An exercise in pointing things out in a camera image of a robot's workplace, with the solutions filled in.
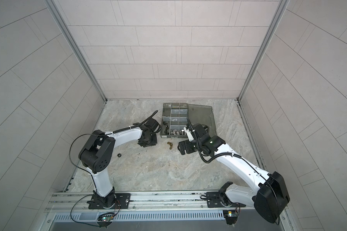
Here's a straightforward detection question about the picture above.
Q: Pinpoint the brass wing nuts pair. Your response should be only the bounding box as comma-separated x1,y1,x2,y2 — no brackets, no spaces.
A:
167,141,173,150

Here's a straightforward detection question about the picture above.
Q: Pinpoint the clear compartment organizer box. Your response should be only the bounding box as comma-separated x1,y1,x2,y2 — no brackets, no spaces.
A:
160,103,217,138

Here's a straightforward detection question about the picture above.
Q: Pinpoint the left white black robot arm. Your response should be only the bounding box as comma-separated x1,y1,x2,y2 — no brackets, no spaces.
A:
79,117,161,208

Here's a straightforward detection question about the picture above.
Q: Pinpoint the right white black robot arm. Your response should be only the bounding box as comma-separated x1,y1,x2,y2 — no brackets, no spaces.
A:
177,123,290,225

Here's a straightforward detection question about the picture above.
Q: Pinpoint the right controller board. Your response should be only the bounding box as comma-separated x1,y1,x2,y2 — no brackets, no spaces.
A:
223,210,239,226

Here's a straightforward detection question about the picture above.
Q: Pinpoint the controller board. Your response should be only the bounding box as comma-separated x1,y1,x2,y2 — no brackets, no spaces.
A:
223,210,239,226
97,212,116,228

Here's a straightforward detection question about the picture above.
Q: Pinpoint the left controller board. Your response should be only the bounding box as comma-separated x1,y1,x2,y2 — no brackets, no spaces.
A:
97,212,116,228

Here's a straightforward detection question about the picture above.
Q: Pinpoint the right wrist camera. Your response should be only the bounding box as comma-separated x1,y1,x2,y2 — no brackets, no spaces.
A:
184,127,194,142

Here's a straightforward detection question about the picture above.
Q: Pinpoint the left black cable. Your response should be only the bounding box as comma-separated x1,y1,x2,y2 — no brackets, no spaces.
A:
112,110,159,135

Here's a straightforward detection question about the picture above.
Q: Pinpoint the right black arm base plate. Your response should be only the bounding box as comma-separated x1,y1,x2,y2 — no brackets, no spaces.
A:
200,192,246,208

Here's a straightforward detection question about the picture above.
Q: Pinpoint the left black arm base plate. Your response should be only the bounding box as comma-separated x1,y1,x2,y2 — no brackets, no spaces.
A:
87,193,131,209

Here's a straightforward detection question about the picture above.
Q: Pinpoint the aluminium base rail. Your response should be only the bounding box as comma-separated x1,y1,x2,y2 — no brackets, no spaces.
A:
45,191,261,224

